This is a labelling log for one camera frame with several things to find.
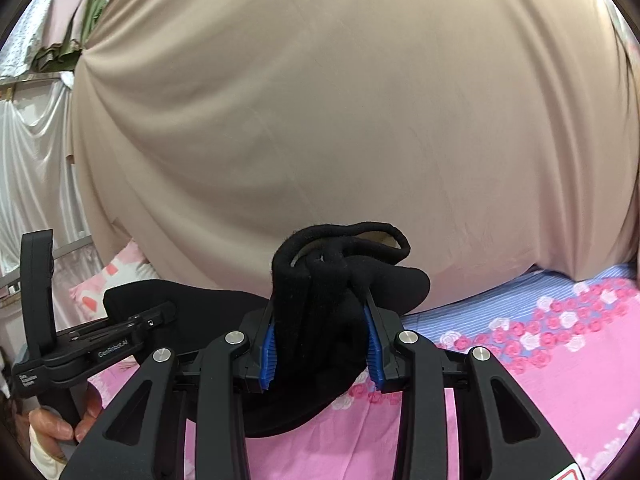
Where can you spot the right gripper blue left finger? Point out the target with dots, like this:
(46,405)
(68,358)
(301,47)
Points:
(268,359)

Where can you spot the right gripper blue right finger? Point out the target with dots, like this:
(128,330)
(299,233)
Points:
(375,352)

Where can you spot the black fleece-lined pants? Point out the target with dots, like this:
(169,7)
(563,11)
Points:
(320,276)

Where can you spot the person's left hand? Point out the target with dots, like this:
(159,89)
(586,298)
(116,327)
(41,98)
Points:
(50,429)

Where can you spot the white cat face pillow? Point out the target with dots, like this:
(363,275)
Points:
(129,265)

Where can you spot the white satin curtain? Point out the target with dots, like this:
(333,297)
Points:
(39,188)

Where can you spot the pink floral bed sheet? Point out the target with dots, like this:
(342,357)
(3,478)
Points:
(572,346)

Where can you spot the beige curtain cloth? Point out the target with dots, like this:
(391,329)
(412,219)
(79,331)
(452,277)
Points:
(496,134)

